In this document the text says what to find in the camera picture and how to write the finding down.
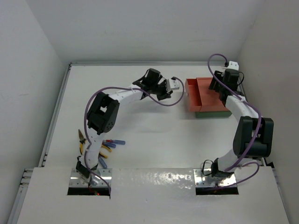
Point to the blue handled screwdriver bottom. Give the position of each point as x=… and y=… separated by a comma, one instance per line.
x=102, y=162

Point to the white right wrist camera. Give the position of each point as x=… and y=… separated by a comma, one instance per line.
x=232, y=65

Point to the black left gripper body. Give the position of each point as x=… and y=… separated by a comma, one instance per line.
x=158, y=89

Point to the metal mounting plate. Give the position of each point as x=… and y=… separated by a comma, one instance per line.
x=96, y=181
x=203, y=181

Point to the salmon drawer box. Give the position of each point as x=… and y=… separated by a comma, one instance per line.
x=208, y=99

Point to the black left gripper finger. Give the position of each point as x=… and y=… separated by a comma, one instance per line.
x=163, y=83
x=164, y=95

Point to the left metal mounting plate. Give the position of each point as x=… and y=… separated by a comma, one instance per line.
x=96, y=181

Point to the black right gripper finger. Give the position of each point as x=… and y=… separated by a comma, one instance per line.
x=219, y=76
x=213, y=84

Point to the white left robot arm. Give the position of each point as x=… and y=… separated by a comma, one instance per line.
x=102, y=109

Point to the green drawer box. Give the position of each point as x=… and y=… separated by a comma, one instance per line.
x=213, y=114

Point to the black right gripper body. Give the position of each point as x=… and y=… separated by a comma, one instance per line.
x=221, y=87

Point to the salmon pull-out drawer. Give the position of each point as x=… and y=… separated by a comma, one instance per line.
x=193, y=98

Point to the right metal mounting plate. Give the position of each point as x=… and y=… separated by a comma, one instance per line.
x=203, y=181

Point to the yellow handled long-nose pliers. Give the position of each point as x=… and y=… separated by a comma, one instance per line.
x=82, y=141

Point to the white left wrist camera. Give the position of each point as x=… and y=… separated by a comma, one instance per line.
x=172, y=84

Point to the yellow handled cutting pliers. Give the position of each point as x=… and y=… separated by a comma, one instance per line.
x=103, y=146

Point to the blue handled screwdriver top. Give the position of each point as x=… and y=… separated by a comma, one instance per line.
x=120, y=142

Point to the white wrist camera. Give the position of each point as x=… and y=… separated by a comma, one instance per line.
x=232, y=65
x=172, y=84

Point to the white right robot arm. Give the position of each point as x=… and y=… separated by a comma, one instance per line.
x=254, y=134

